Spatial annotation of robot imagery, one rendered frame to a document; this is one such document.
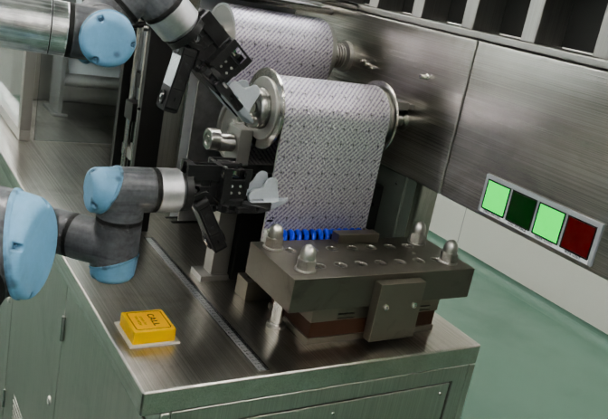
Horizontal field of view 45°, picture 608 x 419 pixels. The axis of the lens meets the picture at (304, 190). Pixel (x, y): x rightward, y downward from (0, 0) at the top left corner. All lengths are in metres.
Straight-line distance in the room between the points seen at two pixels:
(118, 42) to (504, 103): 0.67
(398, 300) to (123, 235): 0.48
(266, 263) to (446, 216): 3.62
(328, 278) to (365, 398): 0.23
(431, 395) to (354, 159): 0.46
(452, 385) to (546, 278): 2.89
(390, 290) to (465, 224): 3.44
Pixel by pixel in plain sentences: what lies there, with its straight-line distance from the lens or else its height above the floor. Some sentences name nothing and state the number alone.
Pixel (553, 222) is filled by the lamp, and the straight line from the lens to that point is 1.25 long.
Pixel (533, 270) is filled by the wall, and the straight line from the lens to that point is 4.35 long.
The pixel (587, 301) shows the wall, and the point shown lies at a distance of 4.15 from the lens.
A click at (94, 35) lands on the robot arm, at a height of 1.36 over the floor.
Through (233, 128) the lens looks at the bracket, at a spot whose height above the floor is 1.20.
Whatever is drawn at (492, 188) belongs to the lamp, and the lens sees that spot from 1.33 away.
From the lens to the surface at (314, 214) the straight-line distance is 1.40.
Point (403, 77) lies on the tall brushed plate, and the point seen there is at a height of 1.33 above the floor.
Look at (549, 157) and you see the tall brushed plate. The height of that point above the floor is 1.28.
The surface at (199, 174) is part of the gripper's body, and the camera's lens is 1.24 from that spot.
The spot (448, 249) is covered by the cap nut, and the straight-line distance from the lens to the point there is 1.40.
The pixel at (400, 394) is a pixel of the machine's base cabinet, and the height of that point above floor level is 0.82.
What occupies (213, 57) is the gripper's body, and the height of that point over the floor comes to 1.34.
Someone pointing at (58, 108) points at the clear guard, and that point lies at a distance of 2.24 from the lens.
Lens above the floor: 1.49
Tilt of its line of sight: 16 degrees down
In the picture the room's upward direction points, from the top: 11 degrees clockwise
